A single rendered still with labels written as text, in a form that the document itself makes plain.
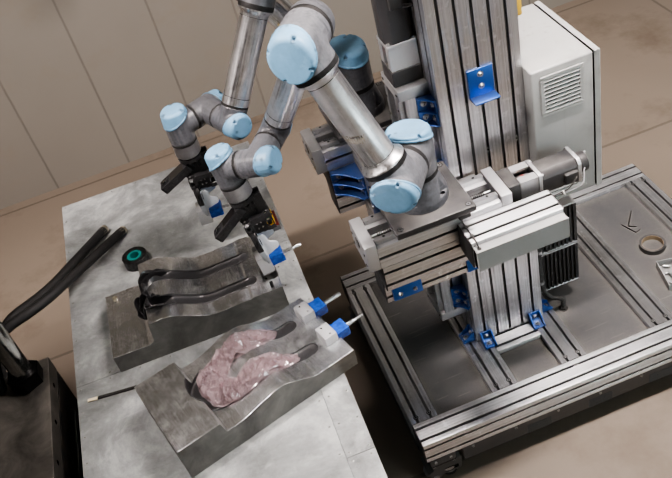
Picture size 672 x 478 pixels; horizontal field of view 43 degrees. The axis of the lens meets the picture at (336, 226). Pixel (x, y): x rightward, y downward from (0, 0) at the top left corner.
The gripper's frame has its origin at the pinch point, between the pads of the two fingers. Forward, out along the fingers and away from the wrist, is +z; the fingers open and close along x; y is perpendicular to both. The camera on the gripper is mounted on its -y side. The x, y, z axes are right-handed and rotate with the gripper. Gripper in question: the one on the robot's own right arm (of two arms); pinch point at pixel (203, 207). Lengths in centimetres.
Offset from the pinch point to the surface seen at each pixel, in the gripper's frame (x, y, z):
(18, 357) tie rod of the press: -32, -59, 5
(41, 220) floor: 163, -98, 95
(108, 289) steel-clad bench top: -4.3, -36.4, 15.2
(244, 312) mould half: -38.4, 3.5, 10.5
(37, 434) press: -51, -59, 17
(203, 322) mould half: -39.0, -7.8, 8.5
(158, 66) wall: 192, -15, 47
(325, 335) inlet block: -60, 23, 7
